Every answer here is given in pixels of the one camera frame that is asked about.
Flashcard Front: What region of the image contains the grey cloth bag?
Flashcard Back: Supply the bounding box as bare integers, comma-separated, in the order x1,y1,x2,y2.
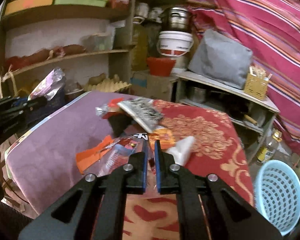
188,29,253,90

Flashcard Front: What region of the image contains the light blue plastic basket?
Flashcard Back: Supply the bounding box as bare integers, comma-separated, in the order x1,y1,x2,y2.
254,160,300,236

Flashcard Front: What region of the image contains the white plastic bag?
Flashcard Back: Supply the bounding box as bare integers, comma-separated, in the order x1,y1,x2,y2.
166,136,195,166

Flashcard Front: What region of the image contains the yellow egg tray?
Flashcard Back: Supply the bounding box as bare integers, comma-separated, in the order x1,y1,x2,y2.
83,79,132,93

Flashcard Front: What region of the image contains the red plastic bowl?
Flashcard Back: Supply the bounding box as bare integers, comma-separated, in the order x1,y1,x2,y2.
147,57,175,77

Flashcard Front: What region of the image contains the silver pink foil wrapper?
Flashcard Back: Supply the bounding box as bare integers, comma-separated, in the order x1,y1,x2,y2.
28,67,66,101

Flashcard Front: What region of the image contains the orange red torn wrapper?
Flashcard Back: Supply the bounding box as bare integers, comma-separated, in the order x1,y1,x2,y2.
76,135,115,174

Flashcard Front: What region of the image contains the clear plastic container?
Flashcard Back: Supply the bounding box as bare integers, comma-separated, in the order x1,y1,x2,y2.
81,32,114,52

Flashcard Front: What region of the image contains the wooden wall shelf unit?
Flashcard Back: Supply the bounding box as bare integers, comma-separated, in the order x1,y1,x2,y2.
0,0,135,98

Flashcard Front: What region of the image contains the red gold patterned cloth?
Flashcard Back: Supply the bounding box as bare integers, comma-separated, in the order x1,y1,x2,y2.
120,99,256,240

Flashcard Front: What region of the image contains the cardboard box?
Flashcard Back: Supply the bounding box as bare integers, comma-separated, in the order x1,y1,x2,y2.
130,70,178,102

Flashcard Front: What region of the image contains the yellow oil jug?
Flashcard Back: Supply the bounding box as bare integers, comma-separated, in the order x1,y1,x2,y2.
131,16,148,72

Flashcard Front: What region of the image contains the black white printed packet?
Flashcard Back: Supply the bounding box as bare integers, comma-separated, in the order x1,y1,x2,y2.
117,98,163,133

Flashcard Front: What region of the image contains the clear oil bottle yellow label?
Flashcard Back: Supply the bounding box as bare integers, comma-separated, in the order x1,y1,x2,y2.
256,129,282,164

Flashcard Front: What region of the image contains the grey low shelf unit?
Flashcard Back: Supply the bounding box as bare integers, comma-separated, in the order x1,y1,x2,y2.
176,72,280,163

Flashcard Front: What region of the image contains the striped pink red curtain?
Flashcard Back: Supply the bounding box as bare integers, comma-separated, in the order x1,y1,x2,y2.
191,0,300,154

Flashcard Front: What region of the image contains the white plastic bucket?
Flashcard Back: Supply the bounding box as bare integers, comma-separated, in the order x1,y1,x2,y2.
157,31,194,57

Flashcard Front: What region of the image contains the steel cooking pot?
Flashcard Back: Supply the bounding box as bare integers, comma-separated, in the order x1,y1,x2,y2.
160,7,193,33

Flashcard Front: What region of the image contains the silver red foil wrapper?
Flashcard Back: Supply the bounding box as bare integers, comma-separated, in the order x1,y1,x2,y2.
95,98,124,119

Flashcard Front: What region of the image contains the orange snack bag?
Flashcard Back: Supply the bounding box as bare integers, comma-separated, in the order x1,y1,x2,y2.
148,128,175,150

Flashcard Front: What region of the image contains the small steel pot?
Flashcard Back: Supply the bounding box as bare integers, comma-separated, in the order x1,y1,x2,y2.
189,87,206,103

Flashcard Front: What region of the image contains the yellow woven utensil basket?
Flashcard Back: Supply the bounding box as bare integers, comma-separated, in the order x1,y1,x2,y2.
243,66,272,100

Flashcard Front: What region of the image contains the green plastic tray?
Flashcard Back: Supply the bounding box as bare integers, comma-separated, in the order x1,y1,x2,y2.
53,0,108,7

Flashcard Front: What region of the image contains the clear red printed wrapper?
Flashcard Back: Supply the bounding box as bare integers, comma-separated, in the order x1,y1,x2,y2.
93,133,155,177

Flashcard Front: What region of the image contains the dark brown cup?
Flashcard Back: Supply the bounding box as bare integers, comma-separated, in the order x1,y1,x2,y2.
108,113,133,137

